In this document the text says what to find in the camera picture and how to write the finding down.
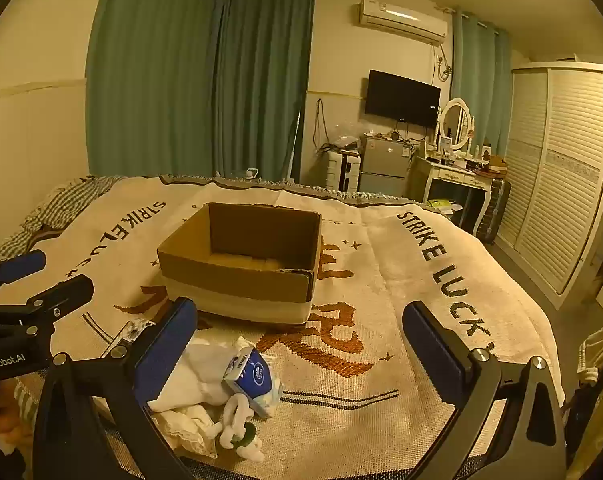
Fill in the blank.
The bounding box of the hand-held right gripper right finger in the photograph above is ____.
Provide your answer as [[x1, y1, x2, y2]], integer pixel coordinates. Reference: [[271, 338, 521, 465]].
[[402, 301, 567, 480]]

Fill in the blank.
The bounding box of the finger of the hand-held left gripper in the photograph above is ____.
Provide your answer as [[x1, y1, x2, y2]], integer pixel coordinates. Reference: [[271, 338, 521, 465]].
[[0, 275, 95, 341], [0, 250, 47, 306]]

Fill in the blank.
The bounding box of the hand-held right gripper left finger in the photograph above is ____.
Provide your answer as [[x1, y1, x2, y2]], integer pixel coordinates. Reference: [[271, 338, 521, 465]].
[[32, 297, 198, 480]]

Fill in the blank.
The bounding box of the white patterned soft packet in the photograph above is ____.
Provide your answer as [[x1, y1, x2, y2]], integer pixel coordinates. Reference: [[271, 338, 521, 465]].
[[112, 319, 155, 348]]

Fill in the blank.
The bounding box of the white sock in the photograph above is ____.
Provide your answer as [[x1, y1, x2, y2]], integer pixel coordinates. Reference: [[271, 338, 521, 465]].
[[146, 335, 255, 411]]

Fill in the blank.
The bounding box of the white lace cloth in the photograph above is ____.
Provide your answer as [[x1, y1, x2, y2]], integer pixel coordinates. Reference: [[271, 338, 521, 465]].
[[154, 402, 220, 458]]

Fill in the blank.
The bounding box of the cardboard box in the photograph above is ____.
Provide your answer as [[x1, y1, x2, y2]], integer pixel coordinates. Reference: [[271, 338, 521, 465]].
[[156, 202, 323, 325]]

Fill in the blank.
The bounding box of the blue tissue packet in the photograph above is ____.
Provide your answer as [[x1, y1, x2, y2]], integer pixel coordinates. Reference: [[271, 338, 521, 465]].
[[224, 349, 282, 418]]

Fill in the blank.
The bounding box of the white plush toy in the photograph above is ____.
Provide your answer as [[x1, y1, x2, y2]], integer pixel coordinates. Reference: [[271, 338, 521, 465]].
[[216, 394, 265, 463]]

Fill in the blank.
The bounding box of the checked bedding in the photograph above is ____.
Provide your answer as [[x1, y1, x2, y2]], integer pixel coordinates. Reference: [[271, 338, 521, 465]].
[[0, 175, 127, 261]]

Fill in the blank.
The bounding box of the printed cream blanket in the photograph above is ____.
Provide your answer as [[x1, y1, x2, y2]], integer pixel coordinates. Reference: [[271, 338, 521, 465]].
[[0, 175, 567, 480]]

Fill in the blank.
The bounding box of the dark suitcase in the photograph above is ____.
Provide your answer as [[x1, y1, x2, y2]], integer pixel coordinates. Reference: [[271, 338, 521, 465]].
[[481, 177, 512, 243]]

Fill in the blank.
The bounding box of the light hanging garment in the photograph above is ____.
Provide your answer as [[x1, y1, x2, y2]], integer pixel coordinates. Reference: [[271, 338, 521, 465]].
[[576, 317, 603, 386]]

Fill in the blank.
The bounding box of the white dressing table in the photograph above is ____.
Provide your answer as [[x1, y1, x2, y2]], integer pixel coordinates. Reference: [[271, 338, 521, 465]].
[[411, 152, 497, 236]]

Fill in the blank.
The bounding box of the grey mini fridge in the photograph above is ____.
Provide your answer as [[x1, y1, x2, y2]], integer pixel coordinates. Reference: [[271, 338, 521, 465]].
[[359, 135, 415, 198]]

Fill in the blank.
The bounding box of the white louvred wardrobe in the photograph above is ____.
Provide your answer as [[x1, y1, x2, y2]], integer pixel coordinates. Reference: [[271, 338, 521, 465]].
[[496, 62, 603, 311]]

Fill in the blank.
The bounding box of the clear plastic bag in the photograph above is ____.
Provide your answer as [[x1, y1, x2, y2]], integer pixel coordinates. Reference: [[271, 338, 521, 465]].
[[331, 127, 362, 151]]

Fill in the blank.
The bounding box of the white oval mirror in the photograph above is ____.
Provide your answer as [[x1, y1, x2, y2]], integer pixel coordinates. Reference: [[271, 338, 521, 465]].
[[439, 97, 472, 151]]

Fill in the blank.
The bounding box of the wide green curtain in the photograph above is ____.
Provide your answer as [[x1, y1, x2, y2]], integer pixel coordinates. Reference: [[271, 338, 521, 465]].
[[86, 0, 222, 178]]

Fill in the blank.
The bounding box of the white mop pole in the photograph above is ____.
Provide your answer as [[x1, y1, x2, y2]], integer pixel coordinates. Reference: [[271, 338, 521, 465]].
[[288, 105, 302, 183]]

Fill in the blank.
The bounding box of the narrow green curtain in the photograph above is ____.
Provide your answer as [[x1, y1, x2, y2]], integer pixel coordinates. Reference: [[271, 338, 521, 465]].
[[451, 7, 512, 156]]

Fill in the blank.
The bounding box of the white air conditioner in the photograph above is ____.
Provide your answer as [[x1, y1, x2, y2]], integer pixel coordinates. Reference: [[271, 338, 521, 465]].
[[357, 0, 449, 43]]

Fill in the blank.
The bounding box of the black wall cable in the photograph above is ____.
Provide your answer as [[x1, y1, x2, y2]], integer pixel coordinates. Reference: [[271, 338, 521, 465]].
[[314, 99, 332, 156]]

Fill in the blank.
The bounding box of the black wall television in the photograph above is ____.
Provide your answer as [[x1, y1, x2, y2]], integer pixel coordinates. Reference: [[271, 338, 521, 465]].
[[365, 70, 441, 128]]

